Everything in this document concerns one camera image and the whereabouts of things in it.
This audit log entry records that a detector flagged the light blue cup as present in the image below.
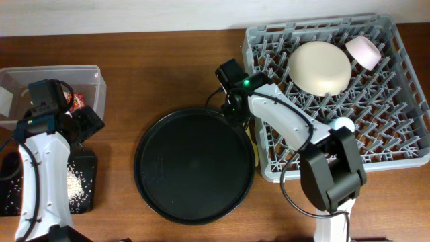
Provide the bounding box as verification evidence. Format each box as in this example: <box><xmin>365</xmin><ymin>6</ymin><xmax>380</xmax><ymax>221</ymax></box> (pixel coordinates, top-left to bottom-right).
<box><xmin>329</xmin><ymin>117</ymin><xmax>355</xmax><ymax>132</ymax></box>

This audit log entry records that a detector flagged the pink bowl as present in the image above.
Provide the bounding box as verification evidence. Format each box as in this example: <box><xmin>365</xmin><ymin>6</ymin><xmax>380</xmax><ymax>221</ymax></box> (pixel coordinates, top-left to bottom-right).
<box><xmin>345</xmin><ymin>36</ymin><xmax>382</xmax><ymax>70</ymax></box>

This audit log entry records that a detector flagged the round black tray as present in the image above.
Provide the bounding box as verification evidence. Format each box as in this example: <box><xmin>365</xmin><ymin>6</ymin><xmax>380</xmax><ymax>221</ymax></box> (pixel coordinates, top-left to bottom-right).
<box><xmin>134</xmin><ymin>108</ymin><xmax>255</xmax><ymax>225</ymax></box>

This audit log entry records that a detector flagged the white rice pile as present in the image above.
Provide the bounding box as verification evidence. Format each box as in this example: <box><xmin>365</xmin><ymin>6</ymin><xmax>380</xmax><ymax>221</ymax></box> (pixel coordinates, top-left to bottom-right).
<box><xmin>1</xmin><ymin>164</ymin><xmax>95</xmax><ymax>216</ymax></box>

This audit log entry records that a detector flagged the clear plastic waste bin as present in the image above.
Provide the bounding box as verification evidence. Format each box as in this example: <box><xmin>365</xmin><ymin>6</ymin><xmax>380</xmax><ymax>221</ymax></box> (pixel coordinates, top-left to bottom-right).
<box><xmin>1</xmin><ymin>65</ymin><xmax>107</xmax><ymax>130</ymax></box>

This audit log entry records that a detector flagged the black rectangular tray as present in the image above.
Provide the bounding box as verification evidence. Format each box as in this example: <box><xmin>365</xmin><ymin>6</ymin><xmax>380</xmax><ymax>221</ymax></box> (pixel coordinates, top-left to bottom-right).
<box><xmin>1</xmin><ymin>149</ymin><xmax>97</xmax><ymax>217</ymax></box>

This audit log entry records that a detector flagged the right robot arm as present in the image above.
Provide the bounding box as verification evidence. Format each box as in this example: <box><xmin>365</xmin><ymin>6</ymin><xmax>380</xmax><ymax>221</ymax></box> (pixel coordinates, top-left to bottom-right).
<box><xmin>216</xmin><ymin>69</ymin><xmax>366</xmax><ymax>241</ymax></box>

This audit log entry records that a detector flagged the yellow plastic spoon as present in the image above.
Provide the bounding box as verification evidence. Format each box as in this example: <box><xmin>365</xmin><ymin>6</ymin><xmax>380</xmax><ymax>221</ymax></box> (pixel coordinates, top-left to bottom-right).
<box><xmin>245</xmin><ymin>128</ymin><xmax>259</xmax><ymax>167</ymax></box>

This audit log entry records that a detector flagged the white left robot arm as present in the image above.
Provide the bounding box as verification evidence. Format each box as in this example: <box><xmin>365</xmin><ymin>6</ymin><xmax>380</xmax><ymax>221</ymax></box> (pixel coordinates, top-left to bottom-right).
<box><xmin>11</xmin><ymin>106</ymin><xmax>105</xmax><ymax>241</ymax></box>

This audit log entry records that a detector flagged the red snack wrapper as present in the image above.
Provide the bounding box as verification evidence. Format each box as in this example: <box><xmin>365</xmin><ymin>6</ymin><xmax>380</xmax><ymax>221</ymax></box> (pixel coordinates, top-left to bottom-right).
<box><xmin>64</xmin><ymin>92</ymin><xmax>86</xmax><ymax>112</ymax></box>

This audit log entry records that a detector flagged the large cream bowl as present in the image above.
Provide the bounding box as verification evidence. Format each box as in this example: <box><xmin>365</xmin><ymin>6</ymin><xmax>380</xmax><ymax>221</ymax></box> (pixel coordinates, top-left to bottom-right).
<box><xmin>288</xmin><ymin>41</ymin><xmax>351</xmax><ymax>97</ymax></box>

